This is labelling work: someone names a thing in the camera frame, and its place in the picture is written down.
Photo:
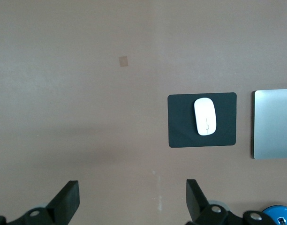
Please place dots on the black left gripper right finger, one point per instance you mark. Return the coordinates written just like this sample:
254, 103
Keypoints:
199, 204

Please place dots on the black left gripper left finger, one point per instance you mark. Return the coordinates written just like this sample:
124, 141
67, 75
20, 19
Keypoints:
63, 205

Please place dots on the white computer mouse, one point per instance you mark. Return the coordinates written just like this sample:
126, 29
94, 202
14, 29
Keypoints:
205, 116

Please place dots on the black mouse pad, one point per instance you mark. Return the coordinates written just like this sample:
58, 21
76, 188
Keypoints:
181, 122

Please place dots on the blue round lamp base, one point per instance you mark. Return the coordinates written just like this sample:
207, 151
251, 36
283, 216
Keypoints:
280, 214

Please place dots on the silver laptop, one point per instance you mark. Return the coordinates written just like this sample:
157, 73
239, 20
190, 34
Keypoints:
274, 123

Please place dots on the brown tape patch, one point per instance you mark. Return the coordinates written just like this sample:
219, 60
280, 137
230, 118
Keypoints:
123, 61

